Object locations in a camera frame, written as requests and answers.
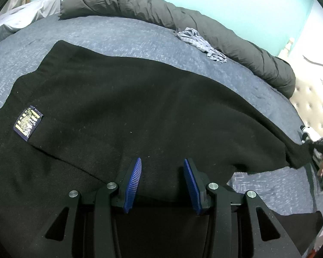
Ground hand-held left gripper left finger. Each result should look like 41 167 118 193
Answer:
38 157 142 258

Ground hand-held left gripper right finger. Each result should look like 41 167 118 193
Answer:
183 158 302 258

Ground black pants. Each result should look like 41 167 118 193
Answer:
0 40 323 258

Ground cream tufted headboard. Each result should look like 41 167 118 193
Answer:
278 38 323 140

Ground small striped pale blue garment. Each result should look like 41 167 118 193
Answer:
177 27 228 63

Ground bed with blue patterned sheet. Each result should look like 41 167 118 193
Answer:
0 15 323 258

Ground dark grey rolled duvet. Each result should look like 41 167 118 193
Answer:
59 0 297 98

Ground light grey blanket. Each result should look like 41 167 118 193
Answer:
0 0 62 49

